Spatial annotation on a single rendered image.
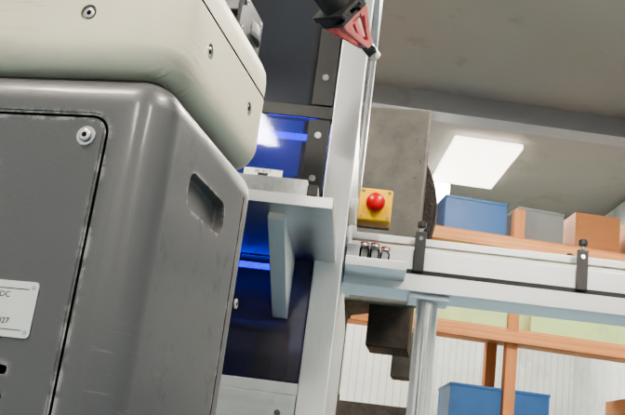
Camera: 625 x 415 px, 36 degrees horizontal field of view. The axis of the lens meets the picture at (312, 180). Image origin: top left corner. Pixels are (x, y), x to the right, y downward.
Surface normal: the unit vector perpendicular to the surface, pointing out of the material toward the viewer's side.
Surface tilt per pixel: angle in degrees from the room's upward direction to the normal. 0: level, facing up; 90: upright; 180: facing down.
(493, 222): 90
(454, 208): 90
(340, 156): 90
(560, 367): 90
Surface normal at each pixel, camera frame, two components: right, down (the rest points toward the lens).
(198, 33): 0.97, 0.05
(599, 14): -0.12, 0.95
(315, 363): -0.04, -0.31
